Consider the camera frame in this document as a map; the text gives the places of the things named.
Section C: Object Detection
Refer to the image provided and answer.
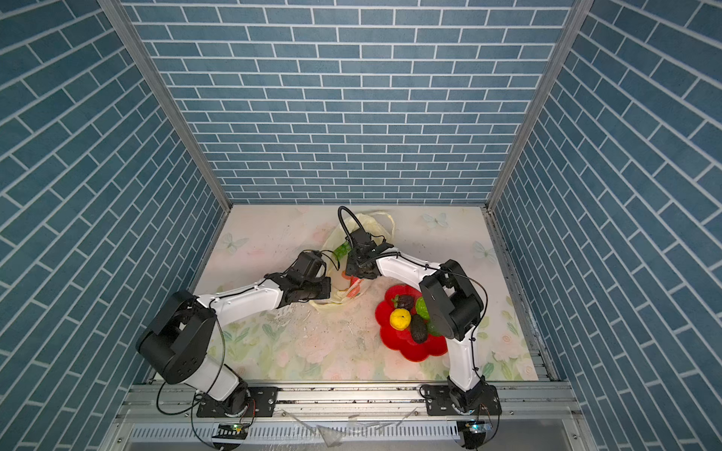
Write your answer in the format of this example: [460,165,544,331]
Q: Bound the dark mangosteen toy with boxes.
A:
[393,294,416,312]

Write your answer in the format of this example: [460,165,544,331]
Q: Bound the right circuit board with wires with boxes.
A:
[456,420,494,450]

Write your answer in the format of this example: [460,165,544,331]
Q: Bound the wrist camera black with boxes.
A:
[350,227,376,254]
[289,250,326,279]

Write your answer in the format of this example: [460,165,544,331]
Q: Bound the dark green avocado toy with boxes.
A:
[427,321,442,336]

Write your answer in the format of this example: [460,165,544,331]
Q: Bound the left circuit board with wires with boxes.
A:
[211,423,248,451]

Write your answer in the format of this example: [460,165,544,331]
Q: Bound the red flower-shaped plastic plate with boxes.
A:
[375,285,447,363]

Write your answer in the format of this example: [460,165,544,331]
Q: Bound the circuit board with wires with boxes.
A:
[456,420,494,450]
[211,423,248,451]

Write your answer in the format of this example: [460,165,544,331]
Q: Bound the crumpled clear plastic wrap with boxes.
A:
[281,409,419,448]

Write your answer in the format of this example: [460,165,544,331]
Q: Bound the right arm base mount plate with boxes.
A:
[419,381,502,416]

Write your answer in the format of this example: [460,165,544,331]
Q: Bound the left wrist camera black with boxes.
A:
[289,250,326,279]

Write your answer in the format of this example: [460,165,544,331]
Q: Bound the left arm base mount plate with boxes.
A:
[197,386,279,418]

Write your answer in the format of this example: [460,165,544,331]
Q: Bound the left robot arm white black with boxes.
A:
[137,272,332,415]

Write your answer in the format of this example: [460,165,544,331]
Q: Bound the green grape bunch toy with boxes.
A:
[333,242,352,259]

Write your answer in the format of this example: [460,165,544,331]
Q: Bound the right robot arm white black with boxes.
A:
[346,242,486,392]

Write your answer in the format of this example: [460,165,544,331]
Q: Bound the yellow lemon toy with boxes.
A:
[389,308,412,332]

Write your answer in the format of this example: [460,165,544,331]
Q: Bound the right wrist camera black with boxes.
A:
[350,227,376,254]

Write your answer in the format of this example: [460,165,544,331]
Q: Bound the green lime toy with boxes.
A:
[415,297,431,321]

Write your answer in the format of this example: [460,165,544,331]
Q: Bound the yellowish plastic fruit-print bag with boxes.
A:
[308,210,396,312]

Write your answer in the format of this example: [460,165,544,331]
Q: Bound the aluminium front rail frame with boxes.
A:
[101,381,595,450]

